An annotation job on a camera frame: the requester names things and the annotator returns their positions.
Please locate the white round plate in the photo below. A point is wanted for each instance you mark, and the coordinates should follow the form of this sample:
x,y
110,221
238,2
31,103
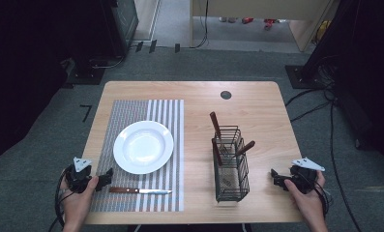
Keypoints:
x,y
143,147

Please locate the person's left hand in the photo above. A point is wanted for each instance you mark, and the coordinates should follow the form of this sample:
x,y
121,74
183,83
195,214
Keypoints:
x,y
78,203

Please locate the round grey table grommet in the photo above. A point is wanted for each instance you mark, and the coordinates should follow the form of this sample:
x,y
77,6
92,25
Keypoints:
x,y
225,95

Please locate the red object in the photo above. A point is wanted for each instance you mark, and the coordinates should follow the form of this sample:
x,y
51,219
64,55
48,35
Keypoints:
x,y
247,20
269,23

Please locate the person's right hand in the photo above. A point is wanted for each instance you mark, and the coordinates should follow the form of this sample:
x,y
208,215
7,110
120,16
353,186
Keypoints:
x,y
307,204

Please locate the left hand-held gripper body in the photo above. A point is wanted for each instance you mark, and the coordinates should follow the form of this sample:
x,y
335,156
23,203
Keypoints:
x,y
80,179

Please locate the yellow object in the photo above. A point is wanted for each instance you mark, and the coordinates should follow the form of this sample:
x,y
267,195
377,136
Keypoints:
x,y
322,30

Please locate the striped woven placemat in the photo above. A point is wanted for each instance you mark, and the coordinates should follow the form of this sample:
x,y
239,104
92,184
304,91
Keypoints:
x,y
128,109

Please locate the black stand base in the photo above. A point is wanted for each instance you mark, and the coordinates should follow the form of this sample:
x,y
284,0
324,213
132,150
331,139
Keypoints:
x,y
84,72
301,77

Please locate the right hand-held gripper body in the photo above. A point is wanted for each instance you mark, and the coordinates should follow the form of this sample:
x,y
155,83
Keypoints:
x,y
304,179

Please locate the black cabinet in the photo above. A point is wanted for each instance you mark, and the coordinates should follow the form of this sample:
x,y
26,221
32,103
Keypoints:
x,y
120,25

